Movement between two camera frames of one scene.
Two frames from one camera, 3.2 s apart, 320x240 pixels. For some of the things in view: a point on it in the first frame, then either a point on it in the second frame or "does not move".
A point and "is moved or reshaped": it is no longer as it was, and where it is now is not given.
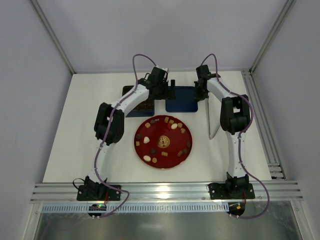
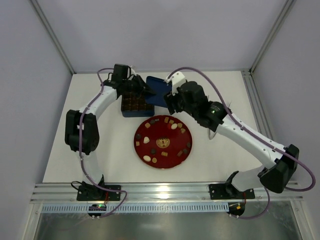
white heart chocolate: (146, 140) does not move
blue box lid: (185, 100) is moved or reshaped
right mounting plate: (222, 191) does not move
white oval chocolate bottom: (147, 158) does not move
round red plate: (163, 141) does not move
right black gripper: (199, 89) to (173, 102)
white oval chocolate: (174, 126) does not move
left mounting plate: (98, 192) does not move
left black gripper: (166, 90) to (136, 85)
